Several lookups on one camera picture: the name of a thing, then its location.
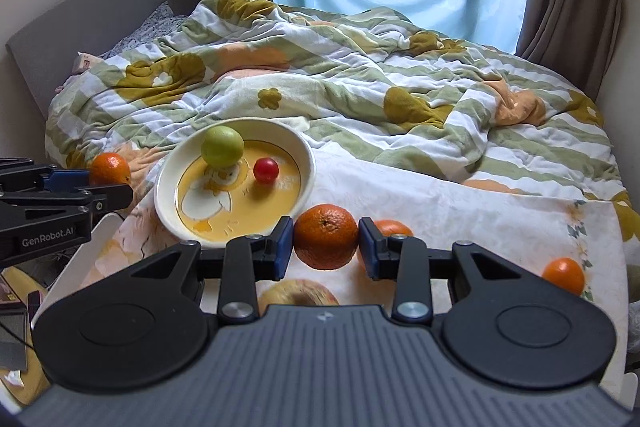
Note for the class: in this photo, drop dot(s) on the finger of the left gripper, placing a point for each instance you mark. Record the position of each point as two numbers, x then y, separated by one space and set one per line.
66 180
108 198

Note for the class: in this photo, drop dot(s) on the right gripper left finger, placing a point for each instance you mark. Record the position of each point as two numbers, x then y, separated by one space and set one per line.
238 267

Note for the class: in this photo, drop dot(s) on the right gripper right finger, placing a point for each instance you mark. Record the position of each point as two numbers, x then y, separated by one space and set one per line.
412 265

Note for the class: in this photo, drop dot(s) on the small orange mandarin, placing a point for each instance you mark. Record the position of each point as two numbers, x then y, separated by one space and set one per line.
109 168

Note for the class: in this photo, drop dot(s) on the large orange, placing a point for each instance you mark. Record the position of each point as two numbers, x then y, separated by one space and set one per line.
387 227

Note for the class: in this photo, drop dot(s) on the large brownish apple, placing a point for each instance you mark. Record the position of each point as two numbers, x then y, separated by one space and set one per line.
296 292

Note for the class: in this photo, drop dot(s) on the small red tomato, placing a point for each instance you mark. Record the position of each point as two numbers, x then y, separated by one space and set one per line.
266 170

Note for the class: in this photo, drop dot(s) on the small green apple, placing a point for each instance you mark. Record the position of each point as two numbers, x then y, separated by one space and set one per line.
222 147

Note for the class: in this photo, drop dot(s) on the small orange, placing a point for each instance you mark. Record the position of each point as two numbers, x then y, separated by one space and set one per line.
565 273

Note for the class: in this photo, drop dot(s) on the cream yellow bear bowl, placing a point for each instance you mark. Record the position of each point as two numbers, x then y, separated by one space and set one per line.
210 206

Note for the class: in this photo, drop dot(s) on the white embossed cloth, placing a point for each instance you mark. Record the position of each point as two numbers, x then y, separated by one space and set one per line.
530 231

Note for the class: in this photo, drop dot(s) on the grey bed headboard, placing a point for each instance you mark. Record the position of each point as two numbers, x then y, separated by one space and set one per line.
44 50

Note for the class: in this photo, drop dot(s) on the grey patterned pillow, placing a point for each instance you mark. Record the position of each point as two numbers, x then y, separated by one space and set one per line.
160 23

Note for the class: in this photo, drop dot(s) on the green striped floral duvet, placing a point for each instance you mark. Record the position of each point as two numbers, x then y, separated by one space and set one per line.
374 84

